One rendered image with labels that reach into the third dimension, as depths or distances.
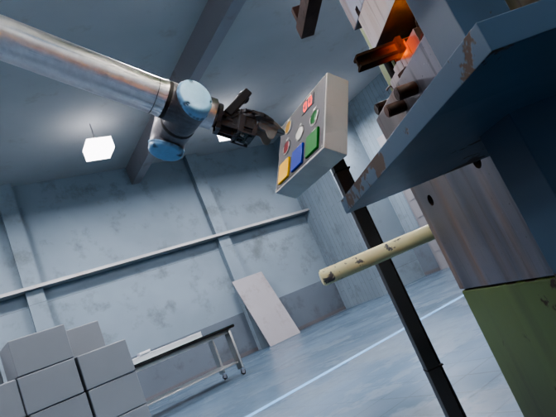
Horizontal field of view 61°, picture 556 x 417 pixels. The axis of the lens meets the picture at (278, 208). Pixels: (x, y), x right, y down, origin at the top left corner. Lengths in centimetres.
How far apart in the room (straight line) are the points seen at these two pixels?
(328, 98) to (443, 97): 113
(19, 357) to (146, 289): 705
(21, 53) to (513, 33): 94
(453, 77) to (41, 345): 337
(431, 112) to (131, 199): 1069
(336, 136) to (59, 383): 265
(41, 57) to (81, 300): 916
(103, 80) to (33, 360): 265
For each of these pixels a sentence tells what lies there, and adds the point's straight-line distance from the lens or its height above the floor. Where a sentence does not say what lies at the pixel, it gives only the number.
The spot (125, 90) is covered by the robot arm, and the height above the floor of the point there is 114.
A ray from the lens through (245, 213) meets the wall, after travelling 1184.
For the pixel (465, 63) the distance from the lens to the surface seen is 33.
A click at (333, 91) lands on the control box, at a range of 151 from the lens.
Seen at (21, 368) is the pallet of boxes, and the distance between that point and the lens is 352.
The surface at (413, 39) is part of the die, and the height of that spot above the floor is 98.
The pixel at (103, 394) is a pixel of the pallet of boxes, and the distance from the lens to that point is 362.
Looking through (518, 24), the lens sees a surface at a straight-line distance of 33.
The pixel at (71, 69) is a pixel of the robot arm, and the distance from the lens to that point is 109.
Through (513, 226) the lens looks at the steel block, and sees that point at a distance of 86.
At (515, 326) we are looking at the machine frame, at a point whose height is 39.
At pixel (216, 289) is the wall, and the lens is 1089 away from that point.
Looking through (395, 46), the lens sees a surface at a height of 100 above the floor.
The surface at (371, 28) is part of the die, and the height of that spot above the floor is 111.
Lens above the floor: 58
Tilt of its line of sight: 11 degrees up
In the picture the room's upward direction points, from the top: 23 degrees counter-clockwise
